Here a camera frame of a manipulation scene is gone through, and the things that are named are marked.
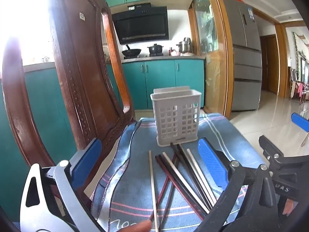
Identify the cream chopstick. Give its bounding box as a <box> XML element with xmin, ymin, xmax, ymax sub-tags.
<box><xmin>186</xmin><ymin>149</ymin><xmax>217</xmax><ymax>207</ymax></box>

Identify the white chopstick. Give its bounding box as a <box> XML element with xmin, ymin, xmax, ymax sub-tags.
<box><xmin>162</xmin><ymin>152</ymin><xmax>210</xmax><ymax>214</ymax></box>

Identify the dark brown chopstick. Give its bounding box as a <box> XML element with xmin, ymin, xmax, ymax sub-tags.
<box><xmin>158</xmin><ymin>157</ymin><xmax>181</xmax><ymax>232</ymax></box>

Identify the beige wooden chopstick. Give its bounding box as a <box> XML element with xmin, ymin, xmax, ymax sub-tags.
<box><xmin>148</xmin><ymin>150</ymin><xmax>159</xmax><ymax>232</ymax></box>

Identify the black textured chopstick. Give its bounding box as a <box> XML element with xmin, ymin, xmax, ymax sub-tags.
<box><xmin>170</xmin><ymin>142</ymin><xmax>209</xmax><ymax>209</ymax></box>

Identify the person's right hand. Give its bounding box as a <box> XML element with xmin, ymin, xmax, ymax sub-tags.
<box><xmin>282</xmin><ymin>199</ymin><xmax>298</xmax><ymax>216</ymax></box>

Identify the person's left hand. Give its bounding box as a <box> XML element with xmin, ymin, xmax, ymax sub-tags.
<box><xmin>118</xmin><ymin>220</ymin><xmax>152</xmax><ymax>232</ymax></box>

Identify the blue striped cloth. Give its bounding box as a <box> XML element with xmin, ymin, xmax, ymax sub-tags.
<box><xmin>91</xmin><ymin>113</ymin><xmax>263</xmax><ymax>231</ymax></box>

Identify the grey refrigerator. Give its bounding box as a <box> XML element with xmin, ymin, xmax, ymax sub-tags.
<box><xmin>223</xmin><ymin>0</ymin><xmax>262</xmax><ymax>112</ymax></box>

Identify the brown wooden door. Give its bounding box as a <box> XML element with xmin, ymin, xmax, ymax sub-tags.
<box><xmin>260</xmin><ymin>35</ymin><xmax>279</xmax><ymax>94</ymax></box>

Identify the white plastic utensil basket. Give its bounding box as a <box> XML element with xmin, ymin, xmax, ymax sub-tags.
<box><xmin>150</xmin><ymin>86</ymin><xmax>202</xmax><ymax>147</ymax></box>

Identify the carved wooden chair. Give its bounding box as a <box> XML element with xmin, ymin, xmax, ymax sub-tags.
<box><xmin>2</xmin><ymin>0</ymin><xmax>136</xmax><ymax>213</ymax></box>

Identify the black wok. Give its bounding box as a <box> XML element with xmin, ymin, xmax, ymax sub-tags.
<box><xmin>122</xmin><ymin>45</ymin><xmax>141</xmax><ymax>59</ymax></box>

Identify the stainless steel pot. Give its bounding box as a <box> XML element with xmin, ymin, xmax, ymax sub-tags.
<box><xmin>177</xmin><ymin>37</ymin><xmax>193</xmax><ymax>53</ymax></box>

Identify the pink small container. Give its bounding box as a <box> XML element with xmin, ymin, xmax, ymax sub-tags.
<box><xmin>169</xmin><ymin>48</ymin><xmax>180</xmax><ymax>57</ymax></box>

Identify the black cooking pot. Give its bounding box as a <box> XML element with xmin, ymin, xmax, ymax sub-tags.
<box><xmin>148</xmin><ymin>44</ymin><xmax>163</xmax><ymax>57</ymax></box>

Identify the wooden glass sliding door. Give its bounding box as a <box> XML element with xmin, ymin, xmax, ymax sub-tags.
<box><xmin>188</xmin><ymin>0</ymin><xmax>234</xmax><ymax>118</ymax></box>

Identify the black range hood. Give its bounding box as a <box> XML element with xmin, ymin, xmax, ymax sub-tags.
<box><xmin>112</xmin><ymin>5</ymin><xmax>169</xmax><ymax>44</ymax></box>

